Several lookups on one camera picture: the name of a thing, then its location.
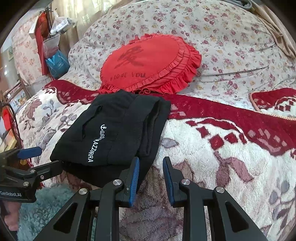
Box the black pants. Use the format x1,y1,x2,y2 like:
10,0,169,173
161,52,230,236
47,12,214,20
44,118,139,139
50,90,171,188

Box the person's left hand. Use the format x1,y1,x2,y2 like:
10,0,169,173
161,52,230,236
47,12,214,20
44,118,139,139
1,201,21,232

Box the teal fluffy rug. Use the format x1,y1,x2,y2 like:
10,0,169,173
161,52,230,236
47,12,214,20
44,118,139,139
17,184,75,240

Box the blue plastic bag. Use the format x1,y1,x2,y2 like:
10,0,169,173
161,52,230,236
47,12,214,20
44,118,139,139
46,50,70,79

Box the clear plastic bag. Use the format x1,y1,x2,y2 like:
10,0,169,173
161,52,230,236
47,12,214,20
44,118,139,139
43,16,75,59

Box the red hanging bag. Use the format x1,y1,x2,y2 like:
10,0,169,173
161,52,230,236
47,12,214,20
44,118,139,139
35,11,49,75

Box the red heart ruffled cushion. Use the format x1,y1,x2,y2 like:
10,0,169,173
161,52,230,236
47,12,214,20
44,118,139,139
99,34,202,94

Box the floral patterned quilt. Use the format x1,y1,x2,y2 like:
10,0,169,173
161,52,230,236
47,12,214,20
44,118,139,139
63,1,295,109

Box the grey folded cloth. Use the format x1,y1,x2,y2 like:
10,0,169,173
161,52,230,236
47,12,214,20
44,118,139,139
223,0,252,11

